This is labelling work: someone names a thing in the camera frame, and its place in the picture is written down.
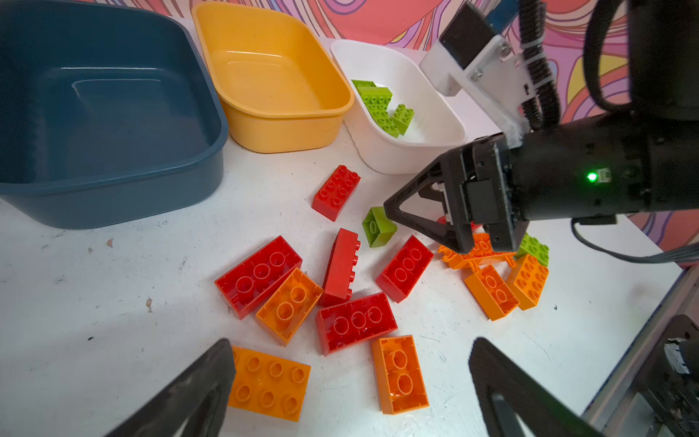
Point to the red lego brick left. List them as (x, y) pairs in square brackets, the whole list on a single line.
[(253, 281)]

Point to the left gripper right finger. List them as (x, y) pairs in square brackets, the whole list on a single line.
[(510, 400)]

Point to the white plastic bin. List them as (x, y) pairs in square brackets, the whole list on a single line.
[(434, 129)]

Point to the orange lego brick bottom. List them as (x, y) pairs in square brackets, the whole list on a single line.
[(399, 377)]

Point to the green lego brick top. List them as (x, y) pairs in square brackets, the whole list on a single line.
[(371, 94)]

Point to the red lego brick bottom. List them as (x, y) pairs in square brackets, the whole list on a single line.
[(350, 323)]

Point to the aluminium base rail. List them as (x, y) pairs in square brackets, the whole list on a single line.
[(653, 390)]

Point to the dark teal plastic bin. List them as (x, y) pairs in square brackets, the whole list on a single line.
[(108, 114)]

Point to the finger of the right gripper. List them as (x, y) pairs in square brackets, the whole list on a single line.
[(432, 203)]

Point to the red lego brick far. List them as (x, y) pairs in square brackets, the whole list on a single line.
[(332, 197)]

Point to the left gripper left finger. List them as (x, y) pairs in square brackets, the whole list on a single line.
[(195, 402)]

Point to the red lego brick upright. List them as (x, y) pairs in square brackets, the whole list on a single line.
[(340, 271)]

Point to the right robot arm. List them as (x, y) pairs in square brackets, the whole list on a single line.
[(638, 157)]

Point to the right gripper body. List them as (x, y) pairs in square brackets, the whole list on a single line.
[(487, 193)]

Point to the small orange lego brick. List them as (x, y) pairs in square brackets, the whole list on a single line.
[(289, 306)]

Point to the small green lego cube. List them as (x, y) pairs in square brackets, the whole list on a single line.
[(378, 228)]

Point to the long green lego brick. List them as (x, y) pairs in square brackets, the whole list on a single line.
[(532, 246)]

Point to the yellow plastic bin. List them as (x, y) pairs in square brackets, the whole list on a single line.
[(279, 88)]

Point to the red lego brick centre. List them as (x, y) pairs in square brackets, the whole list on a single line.
[(403, 272)]

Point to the orange lego chassis plate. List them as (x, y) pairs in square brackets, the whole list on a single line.
[(482, 254)]

